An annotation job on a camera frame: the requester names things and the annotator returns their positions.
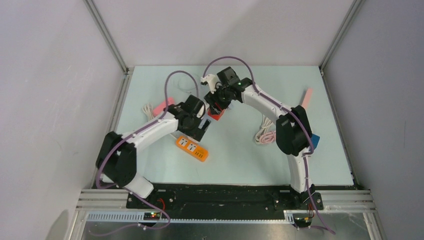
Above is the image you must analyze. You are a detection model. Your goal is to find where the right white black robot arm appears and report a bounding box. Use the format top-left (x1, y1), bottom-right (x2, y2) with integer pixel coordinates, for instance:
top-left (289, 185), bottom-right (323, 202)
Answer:
top-left (200, 67), bottom-right (317, 210)

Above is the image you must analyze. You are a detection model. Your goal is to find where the thin white cable loop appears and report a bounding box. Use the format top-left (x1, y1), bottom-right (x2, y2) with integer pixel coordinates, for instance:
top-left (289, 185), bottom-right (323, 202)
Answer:
top-left (172, 72), bottom-right (202, 94)

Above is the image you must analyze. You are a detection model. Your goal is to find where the aluminium frame rail front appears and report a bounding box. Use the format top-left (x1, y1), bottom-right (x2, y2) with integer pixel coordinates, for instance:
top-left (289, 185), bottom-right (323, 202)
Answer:
top-left (76, 189), bottom-right (377, 213)

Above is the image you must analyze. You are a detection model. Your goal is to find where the pink power strip with cable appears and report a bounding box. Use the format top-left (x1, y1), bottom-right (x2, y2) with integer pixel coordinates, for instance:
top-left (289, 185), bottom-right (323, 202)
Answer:
top-left (254, 88), bottom-right (314, 145)

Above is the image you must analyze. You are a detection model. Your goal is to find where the blue cube socket adapter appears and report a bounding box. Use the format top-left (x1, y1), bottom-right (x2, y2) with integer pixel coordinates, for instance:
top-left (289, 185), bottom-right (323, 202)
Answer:
top-left (310, 134), bottom-right (321, 151)

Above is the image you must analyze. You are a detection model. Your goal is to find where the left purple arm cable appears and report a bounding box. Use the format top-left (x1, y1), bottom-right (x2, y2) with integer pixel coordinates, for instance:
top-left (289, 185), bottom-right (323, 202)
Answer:
top-left (86, 70), bottom-right (200, 238)

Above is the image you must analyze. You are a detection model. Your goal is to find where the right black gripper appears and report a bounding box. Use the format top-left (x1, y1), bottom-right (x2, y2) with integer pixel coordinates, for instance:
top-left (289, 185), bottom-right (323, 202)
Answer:
top-left (203, 83), bottom-right (231, 116)

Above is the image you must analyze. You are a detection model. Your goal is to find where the red cube socket adapter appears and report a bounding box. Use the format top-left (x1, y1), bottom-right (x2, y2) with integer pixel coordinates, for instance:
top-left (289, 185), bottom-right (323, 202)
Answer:
top-left (207, 108), bottom-right (225, 121)

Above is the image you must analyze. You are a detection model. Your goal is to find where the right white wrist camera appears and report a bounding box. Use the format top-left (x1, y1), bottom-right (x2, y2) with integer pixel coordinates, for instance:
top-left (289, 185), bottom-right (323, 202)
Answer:
top-left (200, 74), bottom-right (220, 94)

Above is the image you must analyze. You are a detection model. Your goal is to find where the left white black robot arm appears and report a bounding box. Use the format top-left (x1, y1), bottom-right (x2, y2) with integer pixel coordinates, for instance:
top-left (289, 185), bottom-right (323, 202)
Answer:
top-left (95, 95), bottom-right (209, 208)

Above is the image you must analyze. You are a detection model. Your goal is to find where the orange power strip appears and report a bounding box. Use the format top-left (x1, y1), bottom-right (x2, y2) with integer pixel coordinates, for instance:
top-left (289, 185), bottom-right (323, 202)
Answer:
top-left (175, 135), bottom-right (209, 162)

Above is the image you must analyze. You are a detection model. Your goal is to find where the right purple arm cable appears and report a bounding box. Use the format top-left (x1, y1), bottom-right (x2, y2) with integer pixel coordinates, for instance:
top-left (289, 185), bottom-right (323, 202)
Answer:
top-left (202, 55), bottom-right (336, 235)

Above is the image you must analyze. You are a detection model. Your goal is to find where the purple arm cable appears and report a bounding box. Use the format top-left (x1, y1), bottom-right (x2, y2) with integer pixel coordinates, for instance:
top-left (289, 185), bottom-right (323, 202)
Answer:
top-left (202, 55), bottom-right (336, 235)
top-left (86, 70), bottom-right (200, 238)

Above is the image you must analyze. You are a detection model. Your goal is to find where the white power strip with cable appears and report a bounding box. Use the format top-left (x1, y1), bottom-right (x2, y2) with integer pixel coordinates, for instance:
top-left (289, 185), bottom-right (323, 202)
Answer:
top-left (254, 115), bottom-right (275, 145)

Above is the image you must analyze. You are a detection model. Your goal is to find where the pink triangular power strip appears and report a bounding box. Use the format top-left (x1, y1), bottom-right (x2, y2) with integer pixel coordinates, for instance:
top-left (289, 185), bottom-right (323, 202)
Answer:
top-left (152, 97), bottom-right (175, 117)

